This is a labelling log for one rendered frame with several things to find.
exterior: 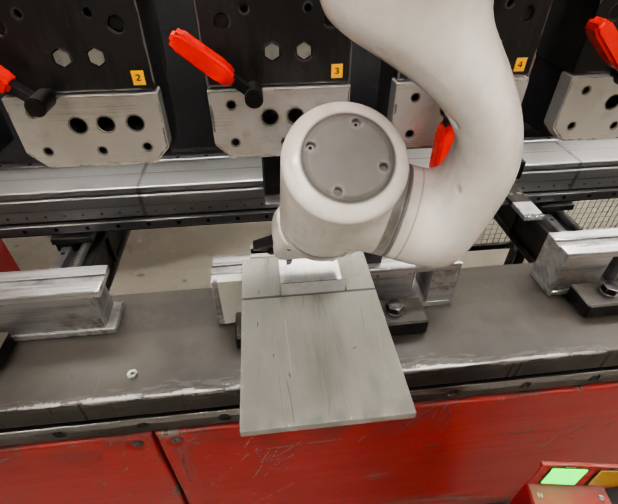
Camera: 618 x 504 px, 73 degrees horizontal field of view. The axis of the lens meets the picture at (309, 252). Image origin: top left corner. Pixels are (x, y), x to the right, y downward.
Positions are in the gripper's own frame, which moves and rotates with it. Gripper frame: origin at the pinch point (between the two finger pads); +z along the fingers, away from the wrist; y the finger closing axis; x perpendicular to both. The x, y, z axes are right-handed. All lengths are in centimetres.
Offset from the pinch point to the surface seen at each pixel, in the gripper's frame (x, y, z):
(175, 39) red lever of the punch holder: -15.2, 12.2, -23.0
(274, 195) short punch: -7.6, 4.3, -1.5
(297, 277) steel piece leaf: 3.5, 2.0, 1.4
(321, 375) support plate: 15.7, 0.8, -8.5
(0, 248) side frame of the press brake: -20, 86, 72
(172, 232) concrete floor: -47, 60, 174
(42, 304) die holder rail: 3.7, 39.3, 8.2
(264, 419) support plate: 19.1, 7.2, -11.4
